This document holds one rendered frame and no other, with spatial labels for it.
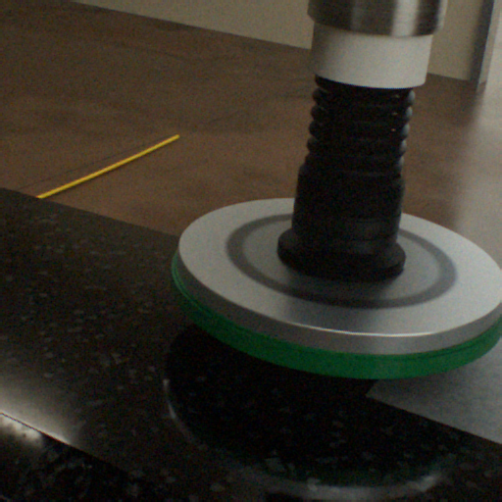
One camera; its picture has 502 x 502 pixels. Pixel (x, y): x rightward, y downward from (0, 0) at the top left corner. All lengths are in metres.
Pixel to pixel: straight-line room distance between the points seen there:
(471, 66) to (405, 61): 4.98
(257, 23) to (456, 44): 1.32
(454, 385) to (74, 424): 0.24
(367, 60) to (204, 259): 0.16
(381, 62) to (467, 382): 0.21
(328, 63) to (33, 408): 0.26
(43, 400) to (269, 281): 0.15
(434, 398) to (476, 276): 0.09
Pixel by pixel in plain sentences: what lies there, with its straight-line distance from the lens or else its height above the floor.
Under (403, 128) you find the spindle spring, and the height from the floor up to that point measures 0.97.
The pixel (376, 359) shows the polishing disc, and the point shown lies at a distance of 0.52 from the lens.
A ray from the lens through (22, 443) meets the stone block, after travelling 0.52.
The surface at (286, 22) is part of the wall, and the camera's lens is 5.99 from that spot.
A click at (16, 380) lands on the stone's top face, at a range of 0.56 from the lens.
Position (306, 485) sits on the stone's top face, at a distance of 0.49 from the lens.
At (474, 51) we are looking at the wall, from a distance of 5.52.
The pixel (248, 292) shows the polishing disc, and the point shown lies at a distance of 0.54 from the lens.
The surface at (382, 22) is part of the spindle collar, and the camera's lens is 0.53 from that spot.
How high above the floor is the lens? 1.12
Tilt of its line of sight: 23 degrees down
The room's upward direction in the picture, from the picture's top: 6 degrees clockwise
